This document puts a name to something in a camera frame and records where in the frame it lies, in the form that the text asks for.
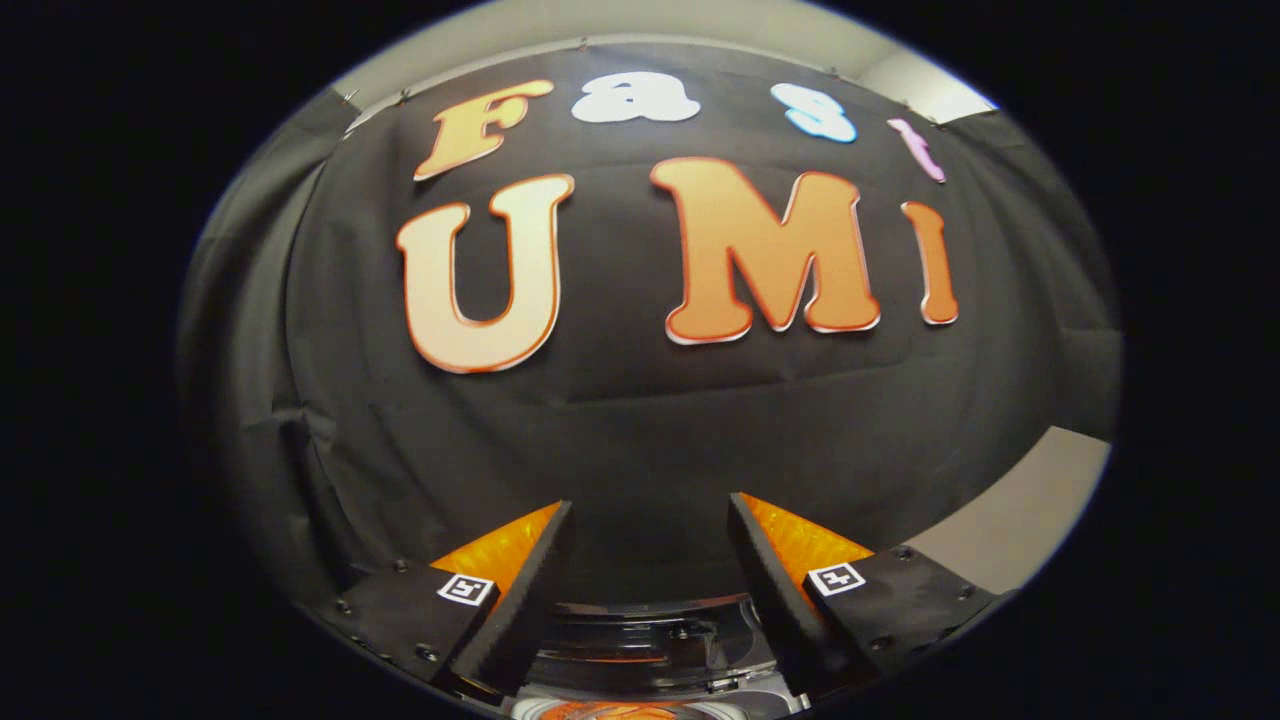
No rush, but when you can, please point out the grey top-load washing machine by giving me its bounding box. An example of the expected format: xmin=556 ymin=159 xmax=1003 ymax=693
xmin=505 ymin=592 xmax=811 ymax=720

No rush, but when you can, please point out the grey-topped cabinet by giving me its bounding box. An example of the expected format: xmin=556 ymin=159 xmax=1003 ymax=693
xmin=905 ymin=425 xmax=1113 ymax=596

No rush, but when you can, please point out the black backdrop cloth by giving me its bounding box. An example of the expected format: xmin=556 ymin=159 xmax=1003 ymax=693
xmin=178 ymin=40 xmax=1121 ymax=611

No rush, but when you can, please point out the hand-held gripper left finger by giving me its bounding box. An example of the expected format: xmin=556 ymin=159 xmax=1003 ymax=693
xmin=315 ymin=500 xmax=576 ymax=701

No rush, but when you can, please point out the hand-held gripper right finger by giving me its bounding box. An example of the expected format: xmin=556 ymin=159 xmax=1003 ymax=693
xmin=725 ymin=492 xmax=1001 ymax=699

